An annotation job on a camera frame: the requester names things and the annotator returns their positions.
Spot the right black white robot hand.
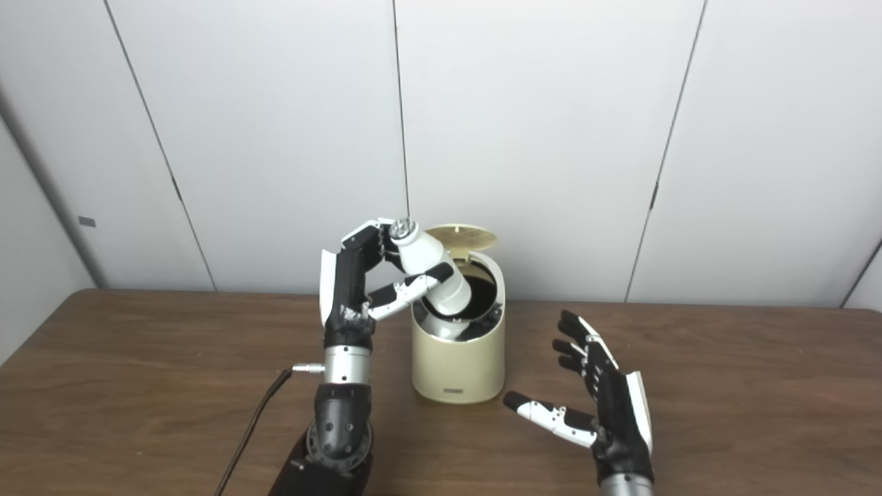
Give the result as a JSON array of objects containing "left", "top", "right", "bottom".
[{"left": 502, "top": 309, "right": 655, "bottom": 483}]

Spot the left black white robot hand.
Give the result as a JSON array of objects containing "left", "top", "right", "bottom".
[{"left": 319, "top": 218, "right": 455, "bottom": 351}]

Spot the small white plastic bottle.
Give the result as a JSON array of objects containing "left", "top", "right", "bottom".
[{"left": 389, "top": 218, "right": 473, "bottom": 318}]

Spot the cream-colored bin body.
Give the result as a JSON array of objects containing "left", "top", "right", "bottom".
[{"left": 411, "top": 251, "right": 506, "bottom": 404}]

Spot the round cream bin lid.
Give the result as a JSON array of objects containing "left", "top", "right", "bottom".
[{"left": 423, "top": 223, "right": 498, "bottom": 263}]

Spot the black bin liner bag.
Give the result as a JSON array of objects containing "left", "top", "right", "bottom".
[{"left": 413, "top": 274, "right": 503, "bottom": 342}]

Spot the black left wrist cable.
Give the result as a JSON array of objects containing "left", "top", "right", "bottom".
[{"left": 214, "top": 363, "right": 325, "bottom": 496}]

